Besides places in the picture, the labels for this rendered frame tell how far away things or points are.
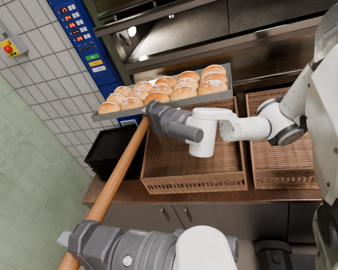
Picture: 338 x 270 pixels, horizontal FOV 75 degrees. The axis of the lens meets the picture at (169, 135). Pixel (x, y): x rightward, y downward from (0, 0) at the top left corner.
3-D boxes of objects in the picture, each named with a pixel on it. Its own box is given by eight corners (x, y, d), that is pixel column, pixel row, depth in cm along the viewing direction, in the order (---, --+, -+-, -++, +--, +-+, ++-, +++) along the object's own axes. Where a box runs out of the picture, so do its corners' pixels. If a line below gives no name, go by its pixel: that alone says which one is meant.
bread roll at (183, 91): (198, 93, 82) (195, 79, 79) (197, 101, 76) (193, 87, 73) (173, 98, 84) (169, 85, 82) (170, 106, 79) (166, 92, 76)
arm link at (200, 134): (193, 109, 65) (226, 114, 57) (190, 143, 67) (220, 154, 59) (163, 110, 57) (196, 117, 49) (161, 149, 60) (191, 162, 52)
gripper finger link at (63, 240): (68, 230, 40) (93, 235, 38) (56, 247, 38) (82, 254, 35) (63, 225, 39) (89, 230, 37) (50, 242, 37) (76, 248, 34)
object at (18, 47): (17, 53, 138) (5, 37, 131) (29, 49, 134) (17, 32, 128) (9, 58, 132) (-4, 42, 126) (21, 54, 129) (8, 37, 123)
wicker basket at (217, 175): (162, 139, 164) (149, 109, 147) (241, 128, 147) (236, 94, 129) (148, 195, 130) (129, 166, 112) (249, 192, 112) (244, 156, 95)
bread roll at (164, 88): (175, 90, 91) (171, 78, 88) (171, 98, 86) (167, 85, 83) (153, 94, 94) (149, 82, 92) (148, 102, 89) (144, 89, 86)
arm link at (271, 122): (220, 125, 67) (265, 124, 75) (235, 153, 61) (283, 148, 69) (239, 99, 59) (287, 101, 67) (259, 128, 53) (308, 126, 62)
